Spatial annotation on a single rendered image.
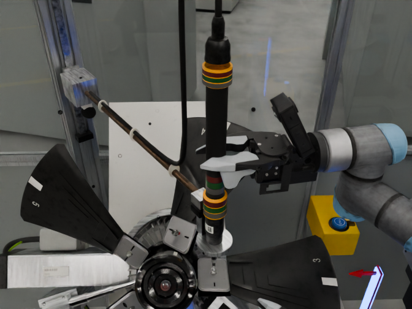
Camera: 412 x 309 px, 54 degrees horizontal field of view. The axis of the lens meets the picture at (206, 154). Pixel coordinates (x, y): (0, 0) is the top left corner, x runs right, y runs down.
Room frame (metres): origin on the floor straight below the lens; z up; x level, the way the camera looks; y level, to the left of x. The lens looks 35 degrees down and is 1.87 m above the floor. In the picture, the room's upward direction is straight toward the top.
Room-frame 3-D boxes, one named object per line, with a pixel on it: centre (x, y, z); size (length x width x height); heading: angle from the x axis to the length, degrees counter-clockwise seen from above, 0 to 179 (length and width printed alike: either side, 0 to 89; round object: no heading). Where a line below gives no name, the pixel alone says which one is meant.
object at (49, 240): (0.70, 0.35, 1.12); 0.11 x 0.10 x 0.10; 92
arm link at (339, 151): (0.58, -0.21, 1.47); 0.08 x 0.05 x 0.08; 12
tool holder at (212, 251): (0.54, -0.01, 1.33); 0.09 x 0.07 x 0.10; 37
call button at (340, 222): (0.80, -0.37, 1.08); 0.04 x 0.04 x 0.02
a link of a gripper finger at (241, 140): (0.57, -0.03, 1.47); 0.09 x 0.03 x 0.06; 93
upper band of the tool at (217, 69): (0.53, -0.02, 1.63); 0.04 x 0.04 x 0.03
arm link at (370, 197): (0.58, -0.30, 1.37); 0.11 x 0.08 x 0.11; 33
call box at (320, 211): (0.84, -0.37, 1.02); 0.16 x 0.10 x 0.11; 2
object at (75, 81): (1.04, 0.36, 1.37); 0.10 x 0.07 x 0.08; 37
